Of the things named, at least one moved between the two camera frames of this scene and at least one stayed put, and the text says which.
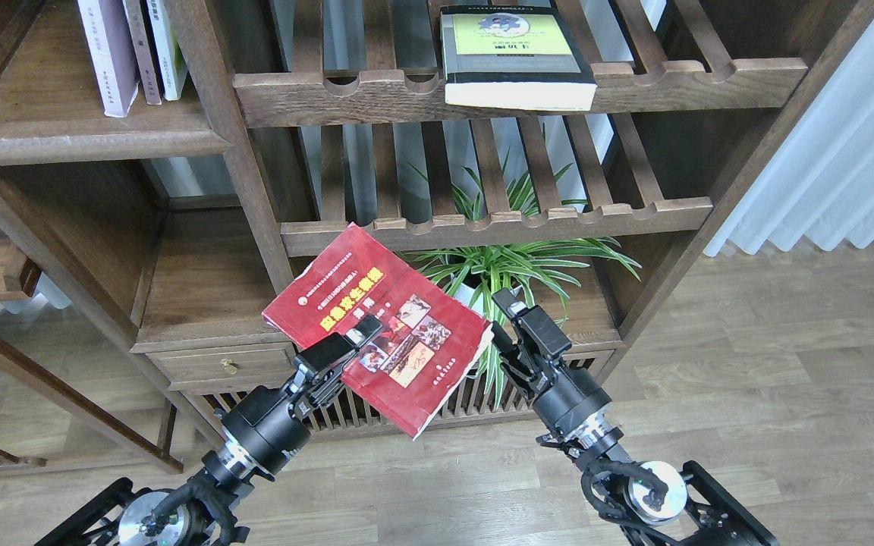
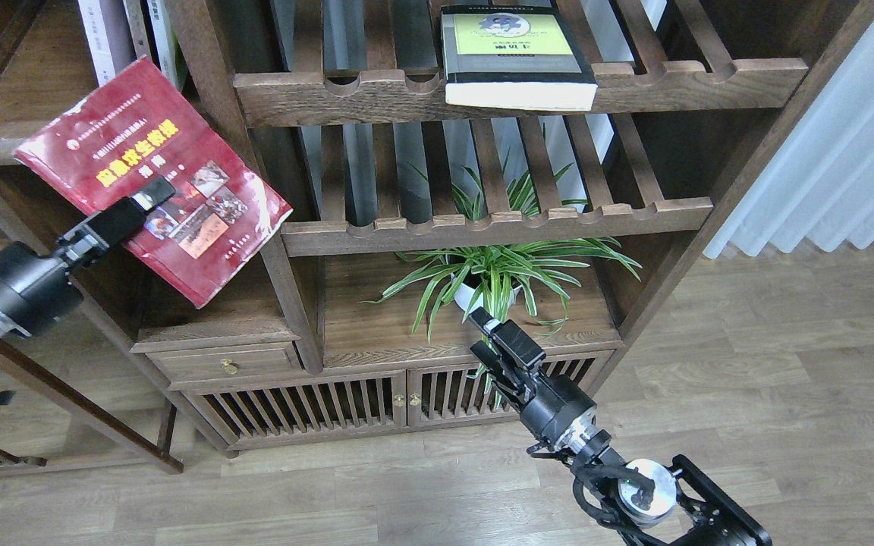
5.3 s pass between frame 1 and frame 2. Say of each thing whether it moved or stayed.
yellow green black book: stayed
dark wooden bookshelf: stayed
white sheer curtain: stayed
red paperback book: moved
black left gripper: moved
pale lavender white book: stayed
